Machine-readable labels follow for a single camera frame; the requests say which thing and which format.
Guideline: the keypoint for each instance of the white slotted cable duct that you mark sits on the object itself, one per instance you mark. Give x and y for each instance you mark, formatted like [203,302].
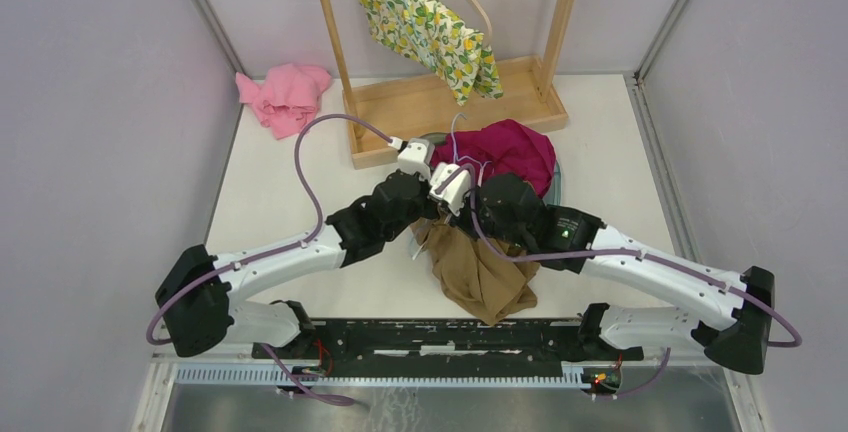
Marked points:
[269,374]

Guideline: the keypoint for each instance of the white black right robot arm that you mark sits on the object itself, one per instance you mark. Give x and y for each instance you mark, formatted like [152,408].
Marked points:
[725,314]

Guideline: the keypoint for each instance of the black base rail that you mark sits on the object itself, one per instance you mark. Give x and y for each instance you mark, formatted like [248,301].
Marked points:
[449,348]

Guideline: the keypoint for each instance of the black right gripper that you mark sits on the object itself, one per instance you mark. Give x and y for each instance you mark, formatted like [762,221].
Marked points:
[461,218]

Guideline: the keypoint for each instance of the wooden clothes rack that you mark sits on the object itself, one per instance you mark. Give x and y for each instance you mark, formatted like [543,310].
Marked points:
[414,106]

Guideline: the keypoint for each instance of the pink crumpled cloth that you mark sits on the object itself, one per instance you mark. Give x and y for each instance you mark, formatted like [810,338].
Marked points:
[287,100]

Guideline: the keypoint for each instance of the teal plastic basket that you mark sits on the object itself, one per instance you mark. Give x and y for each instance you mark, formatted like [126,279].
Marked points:
[555,180]

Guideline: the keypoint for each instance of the brown skirt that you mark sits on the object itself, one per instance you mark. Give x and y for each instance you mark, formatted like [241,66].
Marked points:
[474,277]

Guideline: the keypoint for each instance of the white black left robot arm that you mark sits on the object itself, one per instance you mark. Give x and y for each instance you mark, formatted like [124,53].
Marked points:
[206,300]

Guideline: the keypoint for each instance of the yellow patterned cloth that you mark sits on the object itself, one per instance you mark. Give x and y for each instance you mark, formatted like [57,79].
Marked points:
[431,34]

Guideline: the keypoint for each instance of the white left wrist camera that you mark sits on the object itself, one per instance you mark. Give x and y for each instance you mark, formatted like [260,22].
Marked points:
[414,156]

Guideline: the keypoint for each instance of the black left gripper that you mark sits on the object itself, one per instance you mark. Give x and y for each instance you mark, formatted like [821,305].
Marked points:
[433,210]

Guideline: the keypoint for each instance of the magenta cloth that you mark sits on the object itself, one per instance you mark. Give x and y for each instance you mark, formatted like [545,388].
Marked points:
[510,151]

